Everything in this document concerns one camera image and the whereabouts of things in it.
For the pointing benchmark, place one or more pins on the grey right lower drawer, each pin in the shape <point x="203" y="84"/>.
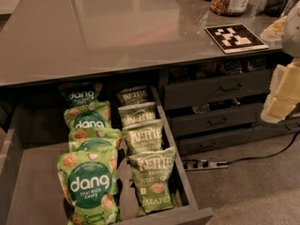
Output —
<point x="265" y="131"/>

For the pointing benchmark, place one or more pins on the open grey top drawer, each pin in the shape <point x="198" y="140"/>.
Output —
<point x="30" y="190"/>

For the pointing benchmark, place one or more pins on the green Dang rice chip bag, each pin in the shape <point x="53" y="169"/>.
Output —
<point x="88" y="179"/>

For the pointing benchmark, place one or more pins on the black white fiducial marker tile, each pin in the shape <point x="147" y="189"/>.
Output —
<point x="235" y="38"/>

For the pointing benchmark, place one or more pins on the grey upper middle drawer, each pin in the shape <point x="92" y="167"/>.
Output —
<point x="183" y="94"/>

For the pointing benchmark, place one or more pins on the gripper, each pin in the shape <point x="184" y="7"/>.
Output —
<point x="292" y="35"/>

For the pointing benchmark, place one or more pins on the front Kettle jalapeno chip bag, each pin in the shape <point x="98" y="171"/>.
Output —
<point x="151" y="172"/>

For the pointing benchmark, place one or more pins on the power strip on floor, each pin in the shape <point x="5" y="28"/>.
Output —
<point x="203" y="165"/>

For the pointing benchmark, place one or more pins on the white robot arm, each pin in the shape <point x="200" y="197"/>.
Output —
<point x="289" y="29"/>

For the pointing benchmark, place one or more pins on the rear Kettle chip bag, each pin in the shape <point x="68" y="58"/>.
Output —
<point x="133" y="95"/>

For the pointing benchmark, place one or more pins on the grey bottom middle drawer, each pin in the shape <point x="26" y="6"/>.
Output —
<point x="213" y="141"/>

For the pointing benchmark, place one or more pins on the rear dark Dang chip bag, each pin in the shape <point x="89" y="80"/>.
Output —
<point x="80" y="93"/>

